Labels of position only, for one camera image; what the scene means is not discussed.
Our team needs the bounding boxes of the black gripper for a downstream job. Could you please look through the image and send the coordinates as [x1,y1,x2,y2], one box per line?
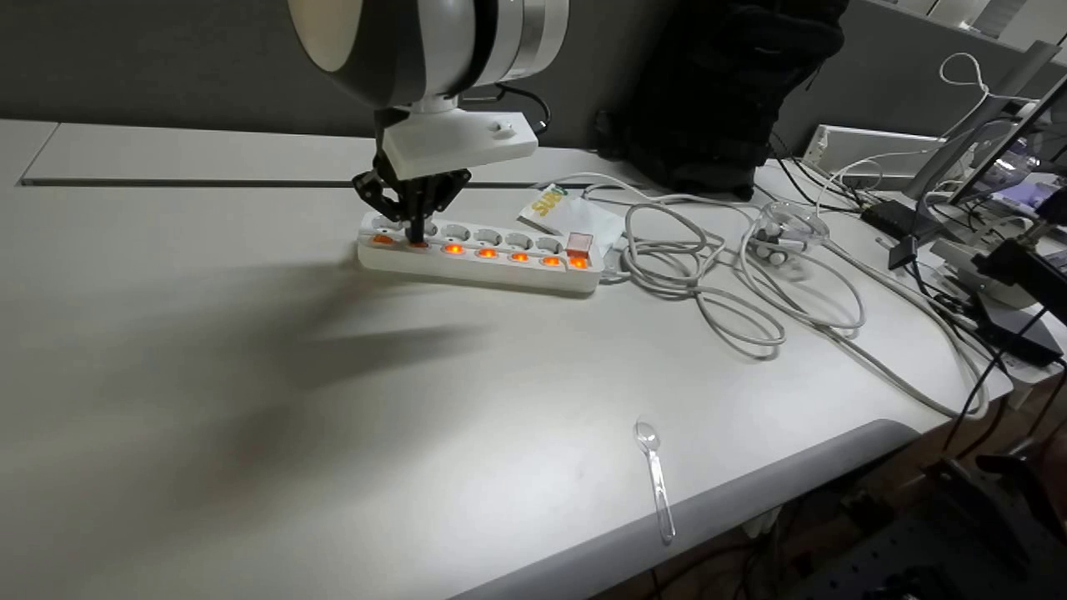
[350,150,472,247]

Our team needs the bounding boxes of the white multi-socket power strip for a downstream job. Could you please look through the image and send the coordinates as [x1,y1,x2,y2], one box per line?
[353,213,603,301]

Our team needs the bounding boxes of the white sachet yellow print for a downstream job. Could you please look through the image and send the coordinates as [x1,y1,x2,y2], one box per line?
[516,180,626,247]

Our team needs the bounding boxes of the grey partition panel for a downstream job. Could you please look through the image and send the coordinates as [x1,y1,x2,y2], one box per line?
[0,0,1067,159]

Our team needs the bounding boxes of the clear plastic spoon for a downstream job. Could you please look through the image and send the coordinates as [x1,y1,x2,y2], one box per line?
[629,416,679,547]

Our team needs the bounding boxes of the white shallow tray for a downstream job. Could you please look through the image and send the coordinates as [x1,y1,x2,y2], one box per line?
[798,116,951,188]

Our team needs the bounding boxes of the black box device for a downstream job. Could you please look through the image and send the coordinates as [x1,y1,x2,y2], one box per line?
[972,232,1067,328]

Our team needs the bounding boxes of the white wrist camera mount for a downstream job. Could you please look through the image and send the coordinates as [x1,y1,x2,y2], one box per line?
[379,97,542,182]

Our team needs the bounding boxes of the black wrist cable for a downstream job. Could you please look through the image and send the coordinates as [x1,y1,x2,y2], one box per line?
[487,80,557,146]

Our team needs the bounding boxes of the white power cable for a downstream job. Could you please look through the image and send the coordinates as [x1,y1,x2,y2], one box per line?
[597,175,997,420]

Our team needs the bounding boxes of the black thin cable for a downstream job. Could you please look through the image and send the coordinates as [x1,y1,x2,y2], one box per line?
[776,155,1067,460]

